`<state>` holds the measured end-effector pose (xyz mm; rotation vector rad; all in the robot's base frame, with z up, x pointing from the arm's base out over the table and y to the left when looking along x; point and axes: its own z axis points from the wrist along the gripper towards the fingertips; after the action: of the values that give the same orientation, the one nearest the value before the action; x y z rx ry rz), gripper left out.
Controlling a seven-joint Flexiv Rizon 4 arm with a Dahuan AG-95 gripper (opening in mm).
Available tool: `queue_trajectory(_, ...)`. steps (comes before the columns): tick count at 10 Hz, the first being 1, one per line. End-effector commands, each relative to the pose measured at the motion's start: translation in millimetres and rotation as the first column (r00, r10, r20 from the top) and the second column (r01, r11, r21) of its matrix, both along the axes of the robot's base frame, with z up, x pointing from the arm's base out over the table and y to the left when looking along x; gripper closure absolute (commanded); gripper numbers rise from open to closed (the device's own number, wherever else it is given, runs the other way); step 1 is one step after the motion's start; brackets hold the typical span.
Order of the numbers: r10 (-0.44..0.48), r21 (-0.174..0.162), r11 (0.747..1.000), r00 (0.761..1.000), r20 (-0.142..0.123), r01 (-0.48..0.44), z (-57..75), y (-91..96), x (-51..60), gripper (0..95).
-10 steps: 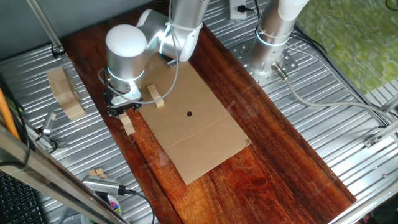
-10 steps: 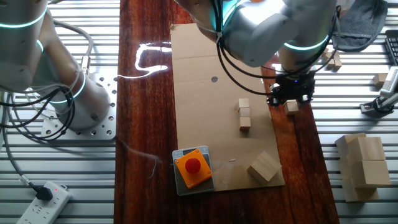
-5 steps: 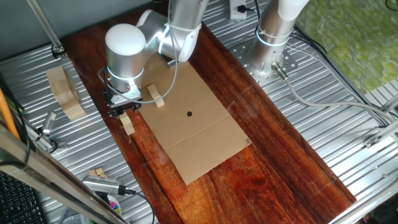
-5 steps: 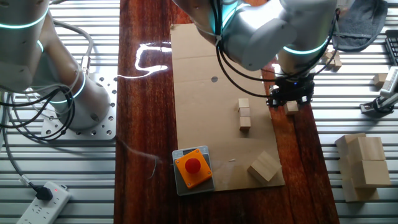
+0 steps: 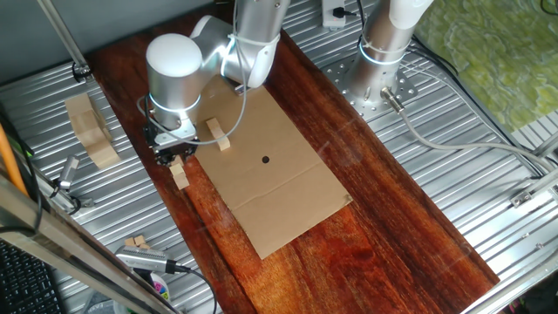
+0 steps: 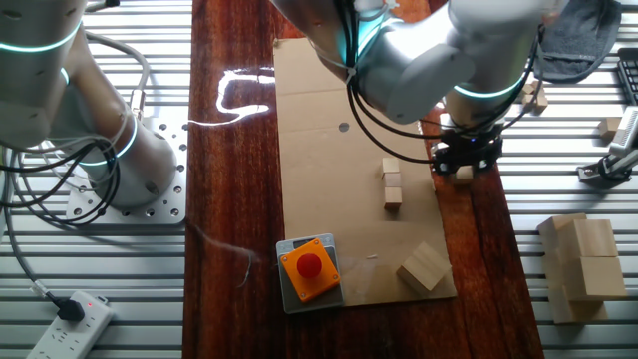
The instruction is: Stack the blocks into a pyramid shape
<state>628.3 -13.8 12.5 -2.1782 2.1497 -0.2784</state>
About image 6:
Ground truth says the metal camera mount arm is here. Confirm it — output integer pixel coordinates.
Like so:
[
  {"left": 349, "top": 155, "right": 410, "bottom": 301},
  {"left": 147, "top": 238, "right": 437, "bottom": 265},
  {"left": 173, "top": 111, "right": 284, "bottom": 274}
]
[{"left": 576, "top": 149, "right": 638, "bottom": 189}]

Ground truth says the large wooden cube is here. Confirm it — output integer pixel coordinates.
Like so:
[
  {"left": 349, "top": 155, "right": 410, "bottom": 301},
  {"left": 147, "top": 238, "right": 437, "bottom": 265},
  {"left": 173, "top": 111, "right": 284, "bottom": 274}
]
[
  {"left": 536, "top": 212, "right": 588, "bottom": 253},
  {"left": 567, "top": 217, "right": 619, "bottom": 259},
  {"left": 396, "top": 240, "right": 453, "bottom": 296},
  {"left": 560, "top": 255, "right": 628, "bottom": 302}
]

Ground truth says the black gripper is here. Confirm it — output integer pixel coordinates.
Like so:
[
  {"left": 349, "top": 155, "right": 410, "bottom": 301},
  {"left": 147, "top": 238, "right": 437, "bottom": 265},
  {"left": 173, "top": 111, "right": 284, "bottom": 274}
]
[{"left": 431, "top": 135, "right": 504, "bottom": 177}]

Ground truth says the dark red wooden board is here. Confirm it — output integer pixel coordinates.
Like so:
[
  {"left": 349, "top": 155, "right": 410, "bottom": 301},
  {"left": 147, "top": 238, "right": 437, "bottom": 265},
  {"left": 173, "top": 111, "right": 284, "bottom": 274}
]
[{"left": 181, "top": 0, "right": 545, "bottom": 359}]

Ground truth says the orange emergency stop button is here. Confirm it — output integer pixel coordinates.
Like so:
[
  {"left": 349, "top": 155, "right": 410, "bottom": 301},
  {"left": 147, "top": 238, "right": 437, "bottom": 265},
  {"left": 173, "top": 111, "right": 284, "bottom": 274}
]
[{"left": 278, "top": 237, "right": 343, "bottom": 304}]

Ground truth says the white power strip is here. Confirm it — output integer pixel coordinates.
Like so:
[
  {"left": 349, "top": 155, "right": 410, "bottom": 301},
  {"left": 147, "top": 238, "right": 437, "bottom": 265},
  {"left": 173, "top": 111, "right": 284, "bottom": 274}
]
[{"left": 25, "top": 291, "right": 116, "bottom": 359}]

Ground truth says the grey cable with metal connector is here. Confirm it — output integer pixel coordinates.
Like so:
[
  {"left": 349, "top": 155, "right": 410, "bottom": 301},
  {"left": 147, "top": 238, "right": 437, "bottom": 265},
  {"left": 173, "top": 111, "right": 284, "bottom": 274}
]
[{"left": 87, "top": 32, "right": 152, "bottom": 122}]

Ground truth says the brown cardboard sheet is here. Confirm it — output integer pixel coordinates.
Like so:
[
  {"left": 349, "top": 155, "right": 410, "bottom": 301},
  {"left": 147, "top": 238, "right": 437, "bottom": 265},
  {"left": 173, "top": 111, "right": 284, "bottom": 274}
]
[{"left": 272, "top": 37, "right": 459, "bottom": 308}]

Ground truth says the black keyboard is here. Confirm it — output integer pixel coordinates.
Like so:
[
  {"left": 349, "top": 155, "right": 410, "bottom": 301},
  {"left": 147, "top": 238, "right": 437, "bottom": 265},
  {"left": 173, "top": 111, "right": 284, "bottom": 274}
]
[{"left": 616, "top": 47, "right": 638, "bottom": 107}]

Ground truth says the medium wooden block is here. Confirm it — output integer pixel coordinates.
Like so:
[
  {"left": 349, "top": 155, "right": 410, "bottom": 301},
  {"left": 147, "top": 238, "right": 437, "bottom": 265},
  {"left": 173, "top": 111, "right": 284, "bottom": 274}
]
[{"left": 597, "top": 117, "right": 623, "bottom": 140}]

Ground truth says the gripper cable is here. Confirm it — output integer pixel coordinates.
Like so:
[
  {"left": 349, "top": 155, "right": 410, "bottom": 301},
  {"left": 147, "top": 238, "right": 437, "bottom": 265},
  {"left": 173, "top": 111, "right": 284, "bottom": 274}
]
[{"left": 338, "top": 0, "right": 544, "bottom": 166}]

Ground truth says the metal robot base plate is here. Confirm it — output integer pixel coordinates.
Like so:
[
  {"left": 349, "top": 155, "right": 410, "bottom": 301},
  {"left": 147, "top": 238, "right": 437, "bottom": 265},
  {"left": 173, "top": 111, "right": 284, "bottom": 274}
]
[{"left": 66, "top": 118, "right": 189, "bottom": 225}]

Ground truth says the silver depth camera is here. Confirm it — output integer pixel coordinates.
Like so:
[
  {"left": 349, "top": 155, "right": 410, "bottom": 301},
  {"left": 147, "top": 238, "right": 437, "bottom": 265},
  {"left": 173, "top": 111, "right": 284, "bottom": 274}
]
[{"left": 608, "top": 105, "right": 638, "bottom": 159}]

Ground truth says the black power plug with cable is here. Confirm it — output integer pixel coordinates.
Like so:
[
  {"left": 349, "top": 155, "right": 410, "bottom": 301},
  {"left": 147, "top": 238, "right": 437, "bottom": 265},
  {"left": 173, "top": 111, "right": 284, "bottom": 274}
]
[{"left": 2, "top": 198, "right": 87, "bottom": 323}]

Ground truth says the grey cloth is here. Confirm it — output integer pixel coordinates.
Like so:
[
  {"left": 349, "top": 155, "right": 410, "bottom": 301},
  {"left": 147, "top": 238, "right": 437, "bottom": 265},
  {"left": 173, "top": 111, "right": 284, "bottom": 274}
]
[{"left": 535, "top": 0, "right": 624, "bottom": 85}]

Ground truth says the black cable bundle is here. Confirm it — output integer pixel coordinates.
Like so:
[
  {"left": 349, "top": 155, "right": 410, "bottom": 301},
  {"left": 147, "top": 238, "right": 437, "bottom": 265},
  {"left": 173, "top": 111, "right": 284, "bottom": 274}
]
[{"left": 0, "top": 139, "right": 122, "bottom": 231}]

